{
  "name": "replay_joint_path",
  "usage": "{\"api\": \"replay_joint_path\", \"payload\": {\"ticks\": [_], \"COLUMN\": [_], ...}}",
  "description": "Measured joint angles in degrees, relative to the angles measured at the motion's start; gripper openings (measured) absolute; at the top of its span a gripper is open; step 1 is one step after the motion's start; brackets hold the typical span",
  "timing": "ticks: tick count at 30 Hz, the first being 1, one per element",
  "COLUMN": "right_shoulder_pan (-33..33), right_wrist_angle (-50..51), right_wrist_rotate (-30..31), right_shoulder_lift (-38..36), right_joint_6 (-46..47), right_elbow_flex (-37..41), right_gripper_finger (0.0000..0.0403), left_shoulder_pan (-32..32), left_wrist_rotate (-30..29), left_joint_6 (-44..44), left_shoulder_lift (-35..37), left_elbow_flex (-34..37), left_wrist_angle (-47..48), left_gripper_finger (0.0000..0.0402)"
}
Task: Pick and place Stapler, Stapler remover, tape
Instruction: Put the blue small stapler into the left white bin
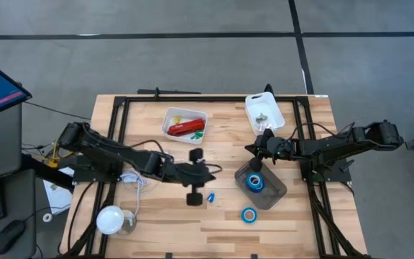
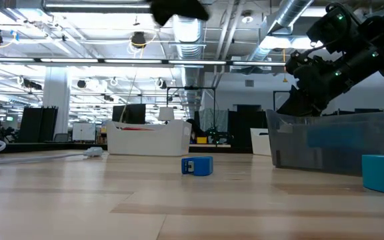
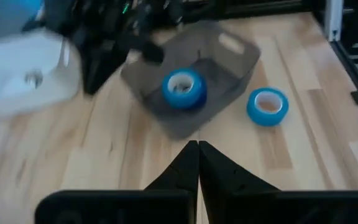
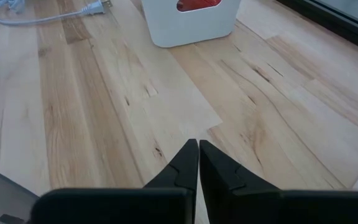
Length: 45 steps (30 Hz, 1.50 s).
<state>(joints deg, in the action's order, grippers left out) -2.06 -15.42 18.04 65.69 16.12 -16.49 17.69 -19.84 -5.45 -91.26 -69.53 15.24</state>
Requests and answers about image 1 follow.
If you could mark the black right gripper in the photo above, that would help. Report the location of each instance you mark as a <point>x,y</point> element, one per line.
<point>277,149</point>

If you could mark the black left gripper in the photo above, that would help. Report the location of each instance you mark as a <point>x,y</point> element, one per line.
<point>190,172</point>

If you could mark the grey staple remover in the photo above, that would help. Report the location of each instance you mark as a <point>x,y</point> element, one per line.
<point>261,117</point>

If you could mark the small white plastic bin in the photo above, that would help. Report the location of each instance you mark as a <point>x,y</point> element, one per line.
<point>261,102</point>

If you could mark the yellow mini stapler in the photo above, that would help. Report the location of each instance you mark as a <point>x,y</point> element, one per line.
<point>177,118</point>

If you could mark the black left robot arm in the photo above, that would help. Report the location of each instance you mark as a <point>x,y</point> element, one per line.
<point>113,154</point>

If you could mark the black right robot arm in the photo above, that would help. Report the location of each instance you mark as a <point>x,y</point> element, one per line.
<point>336,145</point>

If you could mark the blue mini stapler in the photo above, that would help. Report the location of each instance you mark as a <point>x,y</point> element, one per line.
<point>211,197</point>

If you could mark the grey translucent plastic bin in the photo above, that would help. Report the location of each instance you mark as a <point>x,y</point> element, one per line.
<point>275,190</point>

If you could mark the large white plastic bin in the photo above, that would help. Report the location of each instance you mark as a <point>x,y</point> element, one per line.
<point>192,114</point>

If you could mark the clear glass dish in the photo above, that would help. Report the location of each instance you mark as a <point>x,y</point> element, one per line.
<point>131,223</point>

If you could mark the black clamp bar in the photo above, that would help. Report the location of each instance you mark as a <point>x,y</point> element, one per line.
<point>171,91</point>

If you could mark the white dome lamp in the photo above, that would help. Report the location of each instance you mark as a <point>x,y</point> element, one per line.
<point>110,220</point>

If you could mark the white paper sheet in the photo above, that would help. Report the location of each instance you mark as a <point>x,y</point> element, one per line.
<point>58,196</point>

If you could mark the yellow clamp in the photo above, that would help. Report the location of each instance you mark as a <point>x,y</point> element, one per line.
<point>53,160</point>

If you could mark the grey desk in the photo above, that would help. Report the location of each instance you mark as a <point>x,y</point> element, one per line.
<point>5,144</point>

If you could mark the black computer mouse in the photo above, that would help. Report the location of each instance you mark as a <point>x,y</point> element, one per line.
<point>8,235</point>

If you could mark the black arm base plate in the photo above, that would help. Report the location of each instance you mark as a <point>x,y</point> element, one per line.
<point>336,175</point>
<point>85,175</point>

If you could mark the black frame clamp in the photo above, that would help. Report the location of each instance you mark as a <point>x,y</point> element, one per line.
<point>169,256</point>
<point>253,256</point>

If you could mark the black base plate lever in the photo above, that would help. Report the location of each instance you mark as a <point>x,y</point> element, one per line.
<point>347,165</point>

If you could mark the black metal table frame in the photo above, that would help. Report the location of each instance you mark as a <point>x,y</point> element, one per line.
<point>124,104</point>

